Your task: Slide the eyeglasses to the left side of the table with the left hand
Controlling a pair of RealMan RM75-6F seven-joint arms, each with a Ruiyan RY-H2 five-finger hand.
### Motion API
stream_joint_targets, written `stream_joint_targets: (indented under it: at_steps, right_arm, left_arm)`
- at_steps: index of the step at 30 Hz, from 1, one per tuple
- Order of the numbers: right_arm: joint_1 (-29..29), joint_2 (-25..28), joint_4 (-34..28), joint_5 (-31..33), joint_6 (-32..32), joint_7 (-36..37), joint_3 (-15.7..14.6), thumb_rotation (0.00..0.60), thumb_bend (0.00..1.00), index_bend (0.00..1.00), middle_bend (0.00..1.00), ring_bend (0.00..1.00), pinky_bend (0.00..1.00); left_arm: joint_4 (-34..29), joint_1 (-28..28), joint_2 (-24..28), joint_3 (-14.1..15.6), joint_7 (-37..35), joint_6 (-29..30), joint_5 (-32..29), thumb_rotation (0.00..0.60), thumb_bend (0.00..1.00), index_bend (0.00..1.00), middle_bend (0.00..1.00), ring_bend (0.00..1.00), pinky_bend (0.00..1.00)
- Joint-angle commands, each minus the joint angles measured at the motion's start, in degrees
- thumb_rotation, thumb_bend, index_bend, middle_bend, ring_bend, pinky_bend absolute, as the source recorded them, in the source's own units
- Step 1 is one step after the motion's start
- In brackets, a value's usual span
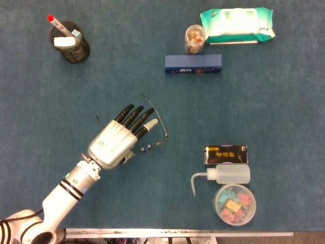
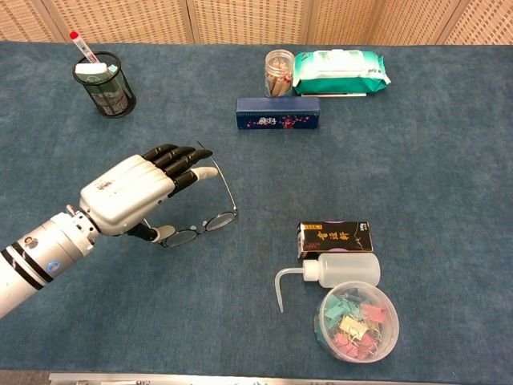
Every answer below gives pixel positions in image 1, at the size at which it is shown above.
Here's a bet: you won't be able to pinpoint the long blue floral box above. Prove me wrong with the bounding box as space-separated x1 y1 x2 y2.
164 53 223 75

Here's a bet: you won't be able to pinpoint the flat white strip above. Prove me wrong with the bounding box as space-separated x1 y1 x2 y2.
209 40 259 46

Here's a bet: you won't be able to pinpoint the thin black-framed eyeglasses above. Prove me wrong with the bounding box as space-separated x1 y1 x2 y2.
95 93 170 156

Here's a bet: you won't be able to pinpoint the green white wet wipes pack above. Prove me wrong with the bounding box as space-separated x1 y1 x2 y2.
200 7 276 44

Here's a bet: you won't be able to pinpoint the clear round plastic cup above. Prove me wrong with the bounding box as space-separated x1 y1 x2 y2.
212 184 257 226

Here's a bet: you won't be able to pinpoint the clear plastic jar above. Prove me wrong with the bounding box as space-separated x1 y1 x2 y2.
184 24 207 55

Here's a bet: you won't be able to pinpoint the black mesh pen holder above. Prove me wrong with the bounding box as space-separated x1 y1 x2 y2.
48 20 91 64

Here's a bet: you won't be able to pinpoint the brown tape roll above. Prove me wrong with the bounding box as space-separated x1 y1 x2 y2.
53 228 67 244

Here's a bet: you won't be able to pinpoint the blue felt table cloth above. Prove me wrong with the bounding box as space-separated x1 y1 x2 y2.
0 0 325 232

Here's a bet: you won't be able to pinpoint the clear tube with red cap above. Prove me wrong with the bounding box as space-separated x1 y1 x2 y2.
47 15 77 39

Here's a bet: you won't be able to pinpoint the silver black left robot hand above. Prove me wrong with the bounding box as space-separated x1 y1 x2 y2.
87 103 159 169

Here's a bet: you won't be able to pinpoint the pink binder clip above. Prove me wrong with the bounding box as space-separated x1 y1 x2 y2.
237 193 252 205
235 209 248 222
220 209 237 224

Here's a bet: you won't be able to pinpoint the yellow binder clip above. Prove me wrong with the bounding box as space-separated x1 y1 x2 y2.
225 200 242 212

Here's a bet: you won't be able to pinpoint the translucent wash bottle with spout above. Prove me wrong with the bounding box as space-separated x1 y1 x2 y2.
190 164 251 197

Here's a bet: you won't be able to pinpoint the white and green box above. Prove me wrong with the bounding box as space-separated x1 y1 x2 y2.
53 36 77 48

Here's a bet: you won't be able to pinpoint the teal binder clip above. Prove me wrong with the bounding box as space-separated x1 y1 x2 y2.
217 191 237 204

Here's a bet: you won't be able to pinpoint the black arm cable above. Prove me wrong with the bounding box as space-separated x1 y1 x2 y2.
0 208 44 224

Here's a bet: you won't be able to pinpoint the aluminium rail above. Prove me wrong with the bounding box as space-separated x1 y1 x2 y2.
65 228 294 239

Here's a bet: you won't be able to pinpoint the black box with gold characters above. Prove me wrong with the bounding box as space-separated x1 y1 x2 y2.
204 144 249 166

